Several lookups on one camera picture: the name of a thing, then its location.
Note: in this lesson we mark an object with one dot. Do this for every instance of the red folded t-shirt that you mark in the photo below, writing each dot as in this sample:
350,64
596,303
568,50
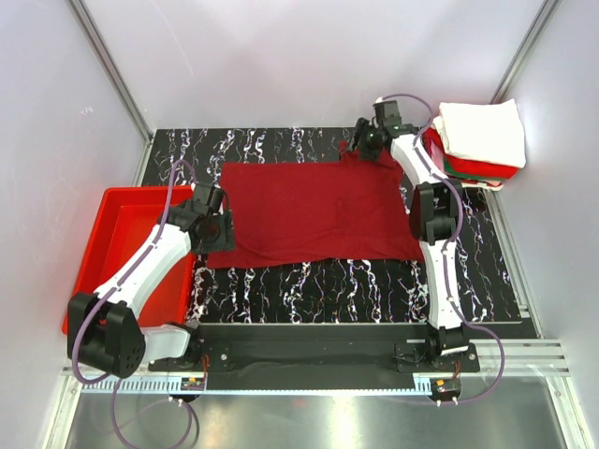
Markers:
431,135

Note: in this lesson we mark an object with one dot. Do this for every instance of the cream folded t-shirt bottom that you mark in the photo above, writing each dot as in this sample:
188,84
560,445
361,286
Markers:
482,185

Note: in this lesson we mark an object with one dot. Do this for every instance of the white slotted cable duct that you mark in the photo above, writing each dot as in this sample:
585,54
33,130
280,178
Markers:
221,384

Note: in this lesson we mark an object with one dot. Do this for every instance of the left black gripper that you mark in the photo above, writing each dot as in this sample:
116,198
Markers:
226,241

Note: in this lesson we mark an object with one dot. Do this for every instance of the right aluminium frame post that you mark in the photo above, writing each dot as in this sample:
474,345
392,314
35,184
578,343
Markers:
522,55

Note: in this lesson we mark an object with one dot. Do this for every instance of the right connector board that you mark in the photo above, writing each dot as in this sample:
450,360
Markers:
447,386

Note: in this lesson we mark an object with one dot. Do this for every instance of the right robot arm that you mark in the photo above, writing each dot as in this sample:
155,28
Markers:
435,220

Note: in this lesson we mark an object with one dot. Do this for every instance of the aluminium frame post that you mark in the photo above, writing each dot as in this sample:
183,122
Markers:
522,55
101,50

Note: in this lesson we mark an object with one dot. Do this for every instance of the pink folded t-shirt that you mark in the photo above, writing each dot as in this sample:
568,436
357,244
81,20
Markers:
437,156

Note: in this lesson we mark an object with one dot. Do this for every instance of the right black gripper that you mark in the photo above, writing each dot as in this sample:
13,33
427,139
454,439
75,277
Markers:
362,127

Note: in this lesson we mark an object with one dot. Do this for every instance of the dark red t-shirt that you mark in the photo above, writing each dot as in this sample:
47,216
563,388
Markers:
287,213

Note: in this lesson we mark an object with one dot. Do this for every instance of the left connector board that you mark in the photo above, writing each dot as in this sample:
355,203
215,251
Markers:
193,384

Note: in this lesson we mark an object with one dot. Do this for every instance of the white folded t-shirt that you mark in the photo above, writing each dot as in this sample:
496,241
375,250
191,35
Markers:
483,133

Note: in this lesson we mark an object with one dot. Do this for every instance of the left aluminium frame post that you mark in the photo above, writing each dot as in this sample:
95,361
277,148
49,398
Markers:
101,50

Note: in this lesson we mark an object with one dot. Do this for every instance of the green folded t-shirt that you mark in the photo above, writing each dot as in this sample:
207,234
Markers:
474,170

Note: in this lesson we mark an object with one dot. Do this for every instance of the connector board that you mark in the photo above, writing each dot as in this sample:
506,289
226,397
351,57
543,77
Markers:
193,384
447,386

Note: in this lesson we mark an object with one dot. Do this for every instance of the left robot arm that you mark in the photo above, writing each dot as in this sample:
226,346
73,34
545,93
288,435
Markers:
103,330

